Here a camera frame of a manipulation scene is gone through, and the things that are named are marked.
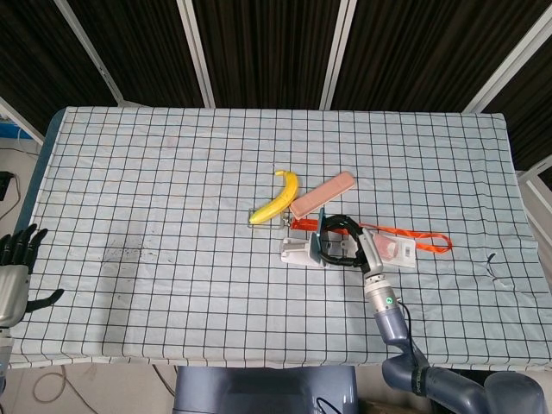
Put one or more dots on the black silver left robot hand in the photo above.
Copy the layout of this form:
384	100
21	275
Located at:
13	293

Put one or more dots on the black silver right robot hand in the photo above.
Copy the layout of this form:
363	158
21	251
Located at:
371	254

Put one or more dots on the black smartphone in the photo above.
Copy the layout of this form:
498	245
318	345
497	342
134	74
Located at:
321	237

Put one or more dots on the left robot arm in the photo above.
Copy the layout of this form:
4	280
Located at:
4	349

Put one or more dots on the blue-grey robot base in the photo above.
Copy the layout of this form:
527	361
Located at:
263	390

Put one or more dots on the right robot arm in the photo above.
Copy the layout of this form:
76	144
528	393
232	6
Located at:
392	323

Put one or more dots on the white phone stand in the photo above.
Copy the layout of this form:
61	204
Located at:
297	254

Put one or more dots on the pink rectangular case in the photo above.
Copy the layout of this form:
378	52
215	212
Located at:
322	194

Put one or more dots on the yellow banana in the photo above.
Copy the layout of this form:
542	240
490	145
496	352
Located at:
286	196

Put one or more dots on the black box device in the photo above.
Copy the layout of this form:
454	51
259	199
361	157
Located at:
5	185

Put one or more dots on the checkered white tablecloth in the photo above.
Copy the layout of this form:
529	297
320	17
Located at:
172	194

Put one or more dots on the white partition frame post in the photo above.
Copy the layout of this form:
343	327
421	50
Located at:
88	52
338	52
509	60
196	52
21	121

